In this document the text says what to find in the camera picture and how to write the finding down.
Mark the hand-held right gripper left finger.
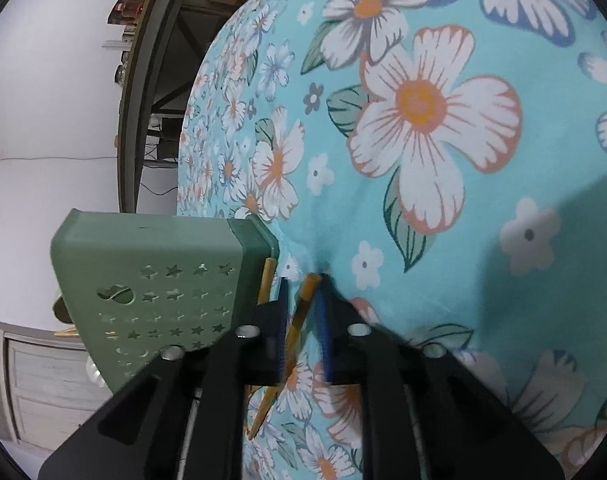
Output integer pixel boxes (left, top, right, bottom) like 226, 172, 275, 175
38, 277, 291, 480

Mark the long grey desk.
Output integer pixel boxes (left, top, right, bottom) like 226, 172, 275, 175
116, 0, 264, 214

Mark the floral turquoise blanket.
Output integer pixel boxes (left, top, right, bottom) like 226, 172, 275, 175
176, 0, 607, 480

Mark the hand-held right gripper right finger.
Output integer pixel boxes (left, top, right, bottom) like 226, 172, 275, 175
317, 273, 567, 480

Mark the green perforated utensil holder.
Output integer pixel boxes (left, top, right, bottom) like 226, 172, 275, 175
50, 208, 280, 394

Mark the black floor cable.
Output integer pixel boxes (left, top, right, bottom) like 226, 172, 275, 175
140, 180, 178, 197

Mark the beige spoon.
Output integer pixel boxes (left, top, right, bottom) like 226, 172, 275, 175
51, 296, 72, 324

